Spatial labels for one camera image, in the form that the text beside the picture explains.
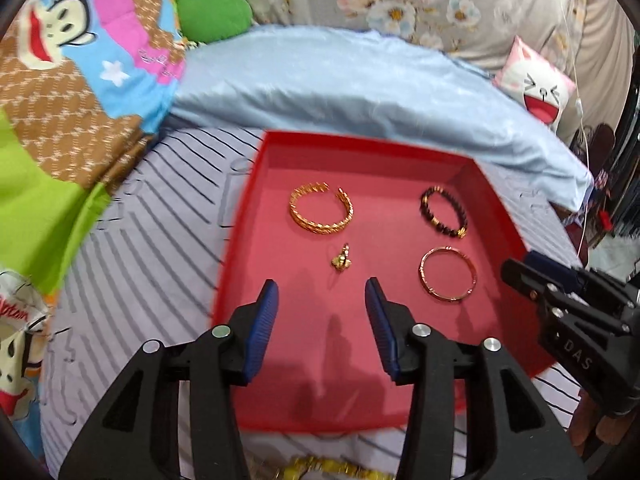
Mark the gold braided cuff bangle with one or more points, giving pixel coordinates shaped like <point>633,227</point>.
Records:
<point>317,208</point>

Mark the dark wooden chair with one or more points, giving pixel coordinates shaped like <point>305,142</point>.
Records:
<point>593,146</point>

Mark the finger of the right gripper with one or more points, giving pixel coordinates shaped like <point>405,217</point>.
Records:
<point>552,265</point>
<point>525,280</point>

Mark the light blue pillow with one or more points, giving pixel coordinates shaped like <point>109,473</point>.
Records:
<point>334,80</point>

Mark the grey floral bedsheet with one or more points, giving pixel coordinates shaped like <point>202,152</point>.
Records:
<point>592,41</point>

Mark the pink white cat cushion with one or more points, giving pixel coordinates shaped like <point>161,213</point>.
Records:
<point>536,84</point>

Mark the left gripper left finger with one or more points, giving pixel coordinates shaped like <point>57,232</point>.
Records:
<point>132,433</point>

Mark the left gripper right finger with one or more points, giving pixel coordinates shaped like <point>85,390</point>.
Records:
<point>510,431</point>

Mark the red shallow tray box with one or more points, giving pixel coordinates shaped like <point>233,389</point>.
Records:
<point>321,371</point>

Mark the cartoon monkey colourful quilt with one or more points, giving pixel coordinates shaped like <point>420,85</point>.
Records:
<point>85,85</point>

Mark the green plush cushion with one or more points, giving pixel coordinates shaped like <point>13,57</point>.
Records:
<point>207,21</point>

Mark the thin rose gold bangle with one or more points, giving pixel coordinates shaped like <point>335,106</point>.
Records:
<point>447,274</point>

